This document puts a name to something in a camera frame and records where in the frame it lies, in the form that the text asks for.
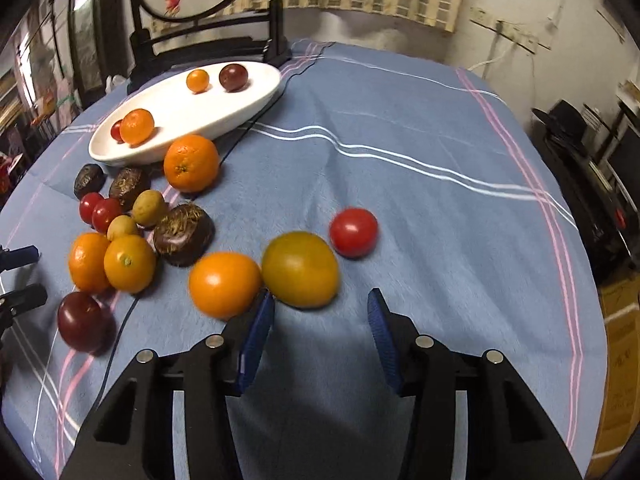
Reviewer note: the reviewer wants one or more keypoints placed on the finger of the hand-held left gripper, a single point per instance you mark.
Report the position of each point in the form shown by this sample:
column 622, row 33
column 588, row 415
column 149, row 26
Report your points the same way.
column 22, row 256
column 25, row 299

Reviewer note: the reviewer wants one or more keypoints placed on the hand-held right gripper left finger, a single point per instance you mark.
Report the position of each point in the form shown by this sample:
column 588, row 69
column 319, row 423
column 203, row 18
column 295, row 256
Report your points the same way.
column 257, row 340

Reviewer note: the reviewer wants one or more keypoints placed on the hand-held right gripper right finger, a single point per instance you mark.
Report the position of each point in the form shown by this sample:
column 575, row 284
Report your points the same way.
column 382, row 340

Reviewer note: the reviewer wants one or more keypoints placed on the large dark purple plum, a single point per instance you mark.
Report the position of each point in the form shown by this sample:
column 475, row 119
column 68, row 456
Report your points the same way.
column 80, row 321

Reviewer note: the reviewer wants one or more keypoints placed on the smooth orange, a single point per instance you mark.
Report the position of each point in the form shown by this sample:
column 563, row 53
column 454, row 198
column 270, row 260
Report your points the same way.
column 225, row 285

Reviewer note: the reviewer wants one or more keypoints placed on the yellow-green tomato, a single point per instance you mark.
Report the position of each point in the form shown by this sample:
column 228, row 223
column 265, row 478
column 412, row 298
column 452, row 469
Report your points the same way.
column 300, row 269

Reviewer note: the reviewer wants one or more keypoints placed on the yellow-green longan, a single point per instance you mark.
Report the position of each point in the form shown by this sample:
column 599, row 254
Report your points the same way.
column 122, row 226
column 149, row 207

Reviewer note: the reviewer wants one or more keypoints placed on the large orange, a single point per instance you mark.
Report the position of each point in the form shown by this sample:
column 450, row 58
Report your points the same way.
column 191, row 163

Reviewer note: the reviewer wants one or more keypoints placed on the white oval plate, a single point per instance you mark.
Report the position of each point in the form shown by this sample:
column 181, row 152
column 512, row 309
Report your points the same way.
column 200, row 110

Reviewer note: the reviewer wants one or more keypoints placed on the blue striped tablecloth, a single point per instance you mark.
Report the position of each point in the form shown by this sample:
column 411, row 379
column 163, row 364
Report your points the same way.
column 425, row 210

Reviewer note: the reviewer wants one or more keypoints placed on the small red cherry tomato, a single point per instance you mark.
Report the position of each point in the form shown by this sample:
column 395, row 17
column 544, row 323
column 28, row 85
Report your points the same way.
column 115, row 131

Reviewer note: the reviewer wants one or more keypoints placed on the white plastic bag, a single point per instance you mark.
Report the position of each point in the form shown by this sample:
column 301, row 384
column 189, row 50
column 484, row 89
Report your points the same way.
column 117, row 84

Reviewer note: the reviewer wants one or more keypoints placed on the framed painting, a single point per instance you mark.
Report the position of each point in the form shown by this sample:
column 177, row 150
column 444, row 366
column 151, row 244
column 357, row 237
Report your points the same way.
column 85, row 40

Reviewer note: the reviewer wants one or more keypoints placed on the small orange kumquat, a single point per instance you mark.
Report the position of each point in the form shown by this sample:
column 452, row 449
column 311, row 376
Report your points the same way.
column 197, row 81

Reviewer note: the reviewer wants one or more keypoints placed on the small dark purple plum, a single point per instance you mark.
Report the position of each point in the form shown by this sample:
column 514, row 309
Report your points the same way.
column 233, row 77

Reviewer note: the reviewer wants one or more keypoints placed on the black hat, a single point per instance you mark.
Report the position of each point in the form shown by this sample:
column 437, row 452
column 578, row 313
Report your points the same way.
column 560, row 117

